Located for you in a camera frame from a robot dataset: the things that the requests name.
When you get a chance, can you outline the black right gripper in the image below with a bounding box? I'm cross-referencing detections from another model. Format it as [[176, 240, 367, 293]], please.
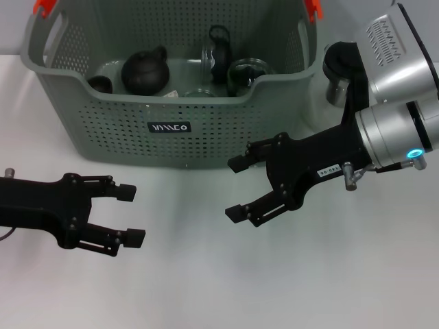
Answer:
[[224, 122, 374, 228]]

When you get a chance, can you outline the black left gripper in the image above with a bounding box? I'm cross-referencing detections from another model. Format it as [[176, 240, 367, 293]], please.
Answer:
[[0, 173, 147, 258]]

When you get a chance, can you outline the grey perforated storage bin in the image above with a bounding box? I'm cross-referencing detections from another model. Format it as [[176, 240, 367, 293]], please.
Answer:
[[19, 0, 325, 171]]

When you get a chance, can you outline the dark clay teacup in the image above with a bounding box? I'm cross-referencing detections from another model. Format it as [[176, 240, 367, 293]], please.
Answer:
[[87, 75, 113, 94]]

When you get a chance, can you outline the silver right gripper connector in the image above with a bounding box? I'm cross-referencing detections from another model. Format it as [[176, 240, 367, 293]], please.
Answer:
[[342, 161, 366, 191]]

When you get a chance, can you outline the dark clay teapot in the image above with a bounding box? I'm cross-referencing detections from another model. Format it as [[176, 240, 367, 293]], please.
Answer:
[[121, 45, 171, 97]]

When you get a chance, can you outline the grey right gripper cable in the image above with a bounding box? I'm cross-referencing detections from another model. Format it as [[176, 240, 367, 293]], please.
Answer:
[[363, 160, 418, 174]]

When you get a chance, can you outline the glass pitcher black handle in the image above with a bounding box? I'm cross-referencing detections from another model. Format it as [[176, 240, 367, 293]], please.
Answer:
[[305, 40, 373, 138]]

